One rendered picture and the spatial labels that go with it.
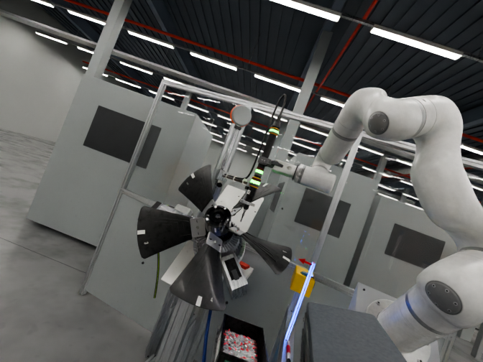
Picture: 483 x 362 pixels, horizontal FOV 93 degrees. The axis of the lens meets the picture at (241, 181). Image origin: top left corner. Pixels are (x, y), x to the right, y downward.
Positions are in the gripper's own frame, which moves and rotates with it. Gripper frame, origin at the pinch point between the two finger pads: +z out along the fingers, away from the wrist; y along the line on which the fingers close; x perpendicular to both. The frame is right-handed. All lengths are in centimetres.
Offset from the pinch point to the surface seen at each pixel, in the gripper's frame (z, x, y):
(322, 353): -30, -29, -73
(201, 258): 6.2, -46.3, -15.4
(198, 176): 32.4, -17.2, 10.3
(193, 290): 3, -56, -22
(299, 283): -35, -49, 21
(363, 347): -35, -28, -69
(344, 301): -70, -61, 70
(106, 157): 220, -40, 134
